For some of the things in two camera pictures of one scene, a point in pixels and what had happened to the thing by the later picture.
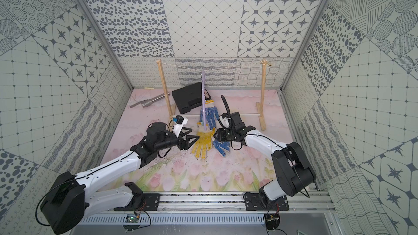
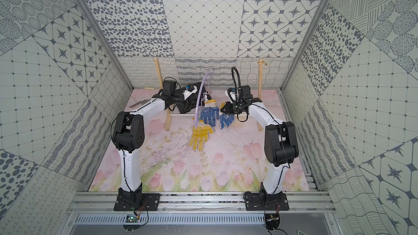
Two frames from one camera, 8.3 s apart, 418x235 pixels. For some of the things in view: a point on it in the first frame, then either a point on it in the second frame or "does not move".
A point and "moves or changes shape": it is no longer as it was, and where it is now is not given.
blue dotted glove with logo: [211, 113] does not move
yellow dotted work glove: [203, 141] moves or changes shape
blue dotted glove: [222, 147] moves or changes shape
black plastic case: [188, 98] does not move
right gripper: [220, 132] -> [228, 106]
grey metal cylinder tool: [147, 102] does not move
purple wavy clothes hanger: [204, 100] moves or changes shape
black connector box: [272, 221] does not move
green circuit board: [131, 218] does not move
